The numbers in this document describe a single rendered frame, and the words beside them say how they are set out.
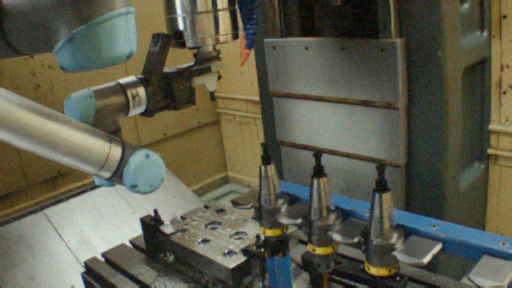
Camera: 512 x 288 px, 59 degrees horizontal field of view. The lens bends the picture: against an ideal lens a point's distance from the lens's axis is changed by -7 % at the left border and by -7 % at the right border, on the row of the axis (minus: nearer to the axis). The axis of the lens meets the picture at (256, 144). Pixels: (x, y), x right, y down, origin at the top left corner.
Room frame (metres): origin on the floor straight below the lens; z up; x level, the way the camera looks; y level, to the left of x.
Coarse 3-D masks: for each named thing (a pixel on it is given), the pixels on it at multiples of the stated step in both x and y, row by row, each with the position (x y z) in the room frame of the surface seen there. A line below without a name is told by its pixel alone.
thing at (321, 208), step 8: (312, 176) 0.68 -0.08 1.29; (312, 184) 0.67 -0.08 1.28; (320, 184) 0.67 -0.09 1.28; (328, 184) 0.67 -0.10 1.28; (312, 192) 0.67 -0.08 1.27; (320, 192) 0.67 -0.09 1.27; (328, 192) 0.67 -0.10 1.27; (312, 200) 0.67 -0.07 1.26; (320, 200) 0.67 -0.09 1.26; (328, 200) 0.67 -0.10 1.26; (312, 208) 0.67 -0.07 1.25; (320, 208) 0.66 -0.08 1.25; (328, 208) 0.66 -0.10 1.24; (312, 216) 0.67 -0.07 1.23; (320, 216) 0.66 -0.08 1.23; (328, 216) 0.66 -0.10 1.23
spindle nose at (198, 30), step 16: (176, 0) 1.02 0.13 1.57; (192, 0) 1.01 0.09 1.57; (208, 0) 1.02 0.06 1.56; (224, 0) 1.04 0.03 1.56; (176, 16) 1.03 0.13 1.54; (192, 16) 1.01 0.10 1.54; (208, 16) 1.01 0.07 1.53; (224, 16) 1.03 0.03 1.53; (176, 32) 1.03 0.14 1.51; (192, 32) 1.01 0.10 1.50; (208, 32) 1.01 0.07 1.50; (224, 32) 1.03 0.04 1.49; (176, 48) 1.04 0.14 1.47
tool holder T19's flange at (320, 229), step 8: (304, 216) 0.69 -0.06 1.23; (336, 216) 0.67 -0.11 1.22; (304, 224) 0.67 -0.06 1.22; (312, 224) 0.67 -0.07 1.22; (320, 224) 0.65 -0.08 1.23; (328, 224) 0.65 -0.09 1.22; (336, 224) 0.66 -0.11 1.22; (304, 232) 0.67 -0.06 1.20; (312, 232) 0.67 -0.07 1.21; (320, 232) 0.66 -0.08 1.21; (328, 232) 0.66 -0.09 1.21
